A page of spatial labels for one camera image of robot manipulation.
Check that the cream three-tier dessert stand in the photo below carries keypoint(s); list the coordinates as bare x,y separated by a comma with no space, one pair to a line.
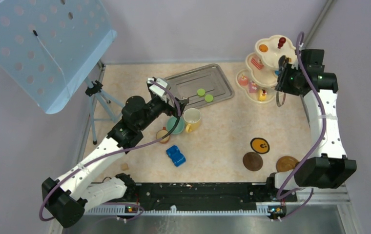
278,45

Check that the small wooden block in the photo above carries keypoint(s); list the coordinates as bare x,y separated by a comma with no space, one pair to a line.
124,167

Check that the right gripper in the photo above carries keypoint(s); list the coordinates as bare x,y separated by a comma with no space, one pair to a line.
282,86

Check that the stainless steel tray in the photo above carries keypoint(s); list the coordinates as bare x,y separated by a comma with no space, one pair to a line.
210,77

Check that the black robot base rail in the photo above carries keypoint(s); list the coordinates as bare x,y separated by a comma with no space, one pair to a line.
236,196

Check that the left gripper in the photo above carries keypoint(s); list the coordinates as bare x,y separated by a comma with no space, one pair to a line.
169,110

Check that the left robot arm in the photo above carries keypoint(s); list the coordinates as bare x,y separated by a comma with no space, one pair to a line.
68,197

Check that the blue perforated music stand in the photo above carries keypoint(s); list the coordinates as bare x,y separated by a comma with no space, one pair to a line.
49,47

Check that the dark brown round coaster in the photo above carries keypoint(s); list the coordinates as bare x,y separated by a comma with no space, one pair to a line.
252,161

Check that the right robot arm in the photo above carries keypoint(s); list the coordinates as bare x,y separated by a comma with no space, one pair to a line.
326,165

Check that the light brown wooden coaster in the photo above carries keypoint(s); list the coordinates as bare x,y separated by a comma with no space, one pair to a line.
286,163

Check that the black yellow smiley coaster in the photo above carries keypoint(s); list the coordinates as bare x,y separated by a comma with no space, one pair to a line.
260,145

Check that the yellow cake slice toy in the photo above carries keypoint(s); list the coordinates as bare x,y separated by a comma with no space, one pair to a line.
263,94

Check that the pink dome cupcake toy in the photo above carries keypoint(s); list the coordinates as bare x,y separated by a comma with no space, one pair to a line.
243,80

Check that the blue toy car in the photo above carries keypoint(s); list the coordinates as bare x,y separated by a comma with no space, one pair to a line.
175,155

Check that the orange swirl cookie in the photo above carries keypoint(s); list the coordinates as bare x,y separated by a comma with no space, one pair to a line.
263,48

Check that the pink swirl roll cake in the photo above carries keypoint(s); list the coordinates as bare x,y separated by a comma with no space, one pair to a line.
252,87

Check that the black-tipped metal tongs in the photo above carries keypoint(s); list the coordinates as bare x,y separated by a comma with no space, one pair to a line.
283,60

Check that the pink strawberry cake slice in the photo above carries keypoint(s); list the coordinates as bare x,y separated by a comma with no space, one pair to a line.
256,62

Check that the green macaron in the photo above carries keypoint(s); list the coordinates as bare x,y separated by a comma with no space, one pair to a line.
201,92
209,98

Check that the yellow mug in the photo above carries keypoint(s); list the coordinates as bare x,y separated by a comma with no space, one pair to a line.
193,119

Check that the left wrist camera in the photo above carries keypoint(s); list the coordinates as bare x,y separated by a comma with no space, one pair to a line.
158,87

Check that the small brown teacup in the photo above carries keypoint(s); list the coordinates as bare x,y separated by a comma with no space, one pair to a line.
163,136

